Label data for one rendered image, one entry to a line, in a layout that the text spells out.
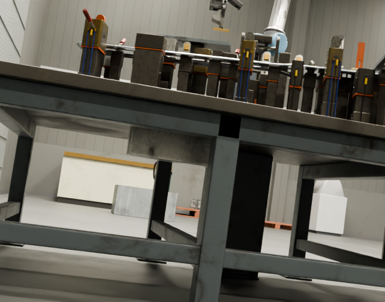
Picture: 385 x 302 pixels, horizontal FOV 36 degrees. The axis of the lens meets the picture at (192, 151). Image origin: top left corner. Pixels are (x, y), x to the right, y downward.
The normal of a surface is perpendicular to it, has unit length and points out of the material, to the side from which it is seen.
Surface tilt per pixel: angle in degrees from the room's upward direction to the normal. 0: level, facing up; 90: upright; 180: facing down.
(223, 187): 90
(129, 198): 90
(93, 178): 90
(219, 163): 90
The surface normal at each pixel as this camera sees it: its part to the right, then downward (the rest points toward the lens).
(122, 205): 0.20, -0.05
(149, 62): -0.09, -0.09
